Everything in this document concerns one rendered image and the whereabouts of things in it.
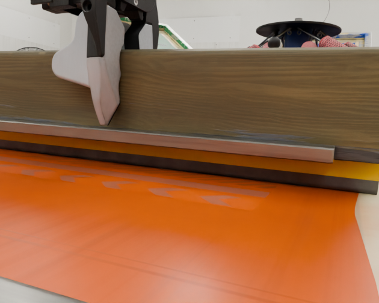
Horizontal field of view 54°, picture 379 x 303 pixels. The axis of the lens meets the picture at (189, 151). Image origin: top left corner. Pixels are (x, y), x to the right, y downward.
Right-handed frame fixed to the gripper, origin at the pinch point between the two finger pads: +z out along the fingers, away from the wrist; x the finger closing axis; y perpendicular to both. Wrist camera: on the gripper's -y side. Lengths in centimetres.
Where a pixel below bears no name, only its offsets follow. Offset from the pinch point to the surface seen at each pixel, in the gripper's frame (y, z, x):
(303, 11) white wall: 33, -122, -444
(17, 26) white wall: 376, -107, -343
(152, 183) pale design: -5.5, 5.1, 5.5
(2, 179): 3.1, 4.7, 10.4
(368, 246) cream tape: -18.7, 5.6, 11.4
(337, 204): -17.5, 5.6, 4.3
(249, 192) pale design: -12.1, 5.3, 4.3
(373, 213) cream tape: -19.4, 5.6, 5.2
